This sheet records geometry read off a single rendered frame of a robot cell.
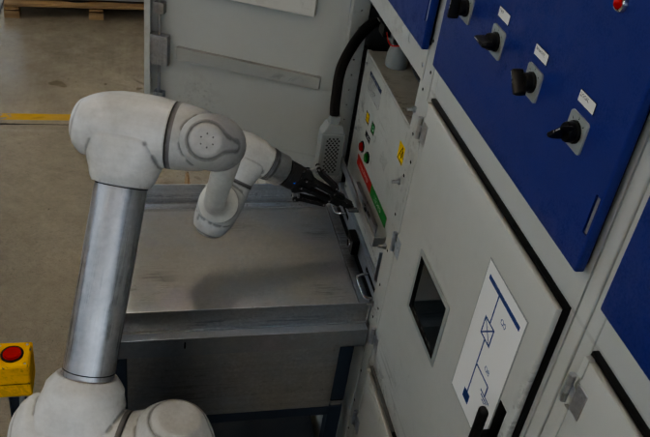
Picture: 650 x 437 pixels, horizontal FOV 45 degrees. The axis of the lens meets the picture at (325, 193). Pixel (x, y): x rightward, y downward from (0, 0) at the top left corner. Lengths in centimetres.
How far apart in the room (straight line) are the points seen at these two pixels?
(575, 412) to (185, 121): 83
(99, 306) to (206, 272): 71
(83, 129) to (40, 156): 278
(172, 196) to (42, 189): 166
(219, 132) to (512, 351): 63
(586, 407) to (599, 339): 9
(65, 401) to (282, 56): 128
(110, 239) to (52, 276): 201
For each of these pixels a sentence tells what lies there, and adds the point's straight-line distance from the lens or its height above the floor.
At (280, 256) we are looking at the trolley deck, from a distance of 229.
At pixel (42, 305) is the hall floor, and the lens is 340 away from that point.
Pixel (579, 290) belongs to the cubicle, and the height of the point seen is 161.
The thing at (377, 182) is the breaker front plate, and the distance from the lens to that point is 214.
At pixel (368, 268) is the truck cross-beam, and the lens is 220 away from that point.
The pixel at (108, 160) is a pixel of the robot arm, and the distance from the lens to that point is 150.
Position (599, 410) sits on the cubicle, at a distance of 110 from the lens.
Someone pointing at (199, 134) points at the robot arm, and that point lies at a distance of 144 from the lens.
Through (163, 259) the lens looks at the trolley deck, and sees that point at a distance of 226.
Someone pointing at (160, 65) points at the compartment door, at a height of 117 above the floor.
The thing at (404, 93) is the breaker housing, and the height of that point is 139.
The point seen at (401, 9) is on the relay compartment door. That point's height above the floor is 167.
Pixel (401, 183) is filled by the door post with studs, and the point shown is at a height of 132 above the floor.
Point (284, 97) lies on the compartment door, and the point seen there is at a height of 114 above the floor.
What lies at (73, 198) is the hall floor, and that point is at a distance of 397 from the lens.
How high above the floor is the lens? 229
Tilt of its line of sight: 34 degrees down
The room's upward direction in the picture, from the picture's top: 9 degrees clockwise
